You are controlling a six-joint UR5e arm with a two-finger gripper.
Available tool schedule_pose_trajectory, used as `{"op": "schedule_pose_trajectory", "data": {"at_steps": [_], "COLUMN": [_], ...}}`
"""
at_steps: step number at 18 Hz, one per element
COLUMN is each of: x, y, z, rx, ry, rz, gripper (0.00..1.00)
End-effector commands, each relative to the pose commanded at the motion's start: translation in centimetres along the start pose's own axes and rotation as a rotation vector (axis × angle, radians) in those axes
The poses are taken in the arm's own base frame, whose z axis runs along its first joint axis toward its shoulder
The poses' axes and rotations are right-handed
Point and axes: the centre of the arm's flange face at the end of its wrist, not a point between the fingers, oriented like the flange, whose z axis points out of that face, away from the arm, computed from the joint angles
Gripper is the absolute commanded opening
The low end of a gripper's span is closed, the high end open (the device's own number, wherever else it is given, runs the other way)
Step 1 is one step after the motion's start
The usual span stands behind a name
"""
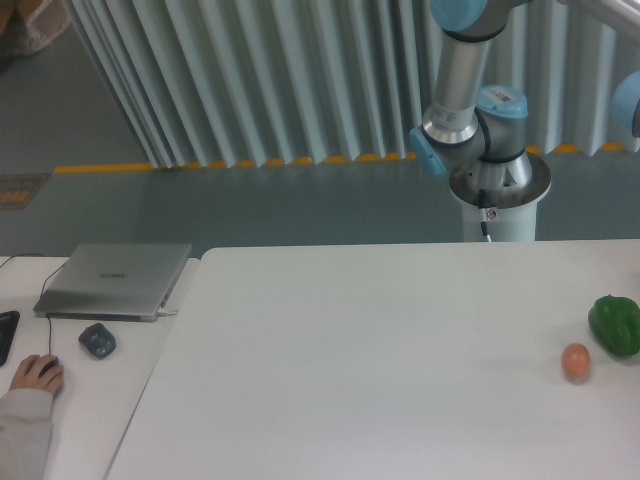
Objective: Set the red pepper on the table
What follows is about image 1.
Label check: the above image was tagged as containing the brown egg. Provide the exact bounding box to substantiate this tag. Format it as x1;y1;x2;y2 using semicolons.
561;343;591;383

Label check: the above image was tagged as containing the black mouse cable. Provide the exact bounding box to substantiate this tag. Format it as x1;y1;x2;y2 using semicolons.
0;254;71;360

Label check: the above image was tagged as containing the dark grey controller device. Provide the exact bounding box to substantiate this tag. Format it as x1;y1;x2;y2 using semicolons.
78;323;117;360

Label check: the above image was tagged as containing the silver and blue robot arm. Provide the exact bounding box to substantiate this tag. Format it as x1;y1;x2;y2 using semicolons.
409;1;639;175

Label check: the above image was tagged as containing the grey sleeved forearm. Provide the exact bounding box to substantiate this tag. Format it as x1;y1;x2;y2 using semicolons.
1;388;53;479

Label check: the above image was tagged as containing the green bell pepper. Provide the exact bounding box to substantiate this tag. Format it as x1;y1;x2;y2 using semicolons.
588;295;639;358

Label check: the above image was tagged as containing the person's right hand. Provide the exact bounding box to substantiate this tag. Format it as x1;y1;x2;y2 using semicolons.
9;354;64;396

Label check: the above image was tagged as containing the closed silver laptop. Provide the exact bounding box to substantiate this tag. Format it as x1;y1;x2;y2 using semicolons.
33;243;191;322

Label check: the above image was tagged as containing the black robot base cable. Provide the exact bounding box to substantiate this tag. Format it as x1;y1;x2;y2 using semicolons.
477;187;493;244

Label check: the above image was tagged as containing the pale green folding screen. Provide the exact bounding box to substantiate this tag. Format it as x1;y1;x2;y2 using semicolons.
66;1;639;168

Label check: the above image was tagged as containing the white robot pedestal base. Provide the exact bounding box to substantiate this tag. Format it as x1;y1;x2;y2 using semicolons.
449;153;551;243

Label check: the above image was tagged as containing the black computer mouse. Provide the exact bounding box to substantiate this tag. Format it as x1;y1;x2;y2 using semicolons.
39;359;59;378

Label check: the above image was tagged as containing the black keyboard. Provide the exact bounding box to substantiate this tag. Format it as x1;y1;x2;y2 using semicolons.
0;310;20;367

